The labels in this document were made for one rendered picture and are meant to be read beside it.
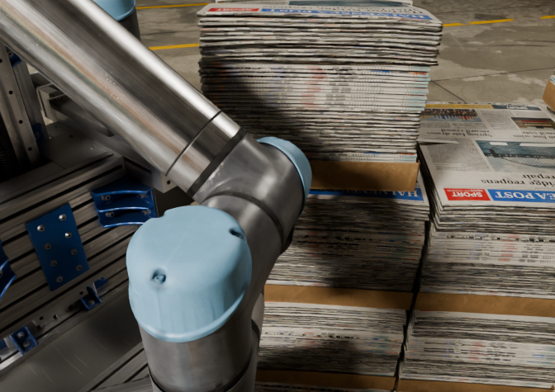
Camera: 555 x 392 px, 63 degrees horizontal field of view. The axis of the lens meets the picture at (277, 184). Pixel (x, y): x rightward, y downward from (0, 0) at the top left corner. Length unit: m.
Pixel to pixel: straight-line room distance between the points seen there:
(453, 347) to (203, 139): 0.66
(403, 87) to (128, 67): 0.35
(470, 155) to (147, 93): 0.58
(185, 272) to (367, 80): 0.39
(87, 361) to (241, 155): 1.00
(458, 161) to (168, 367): 0.60
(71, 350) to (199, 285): 1.10
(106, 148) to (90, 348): 0.54
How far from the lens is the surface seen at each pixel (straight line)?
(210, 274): 0.26
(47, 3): 0.41
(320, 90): 0.58
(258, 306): 0.42
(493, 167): 0.80
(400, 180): 0.63
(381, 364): 0.94
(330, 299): 0.80
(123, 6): 0.97
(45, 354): 1.36
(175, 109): 0.37
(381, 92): 0.59
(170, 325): 0.28
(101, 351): 1.32
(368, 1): 0.74
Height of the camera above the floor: 1.20
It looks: 33 degrees down
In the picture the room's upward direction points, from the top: straight up
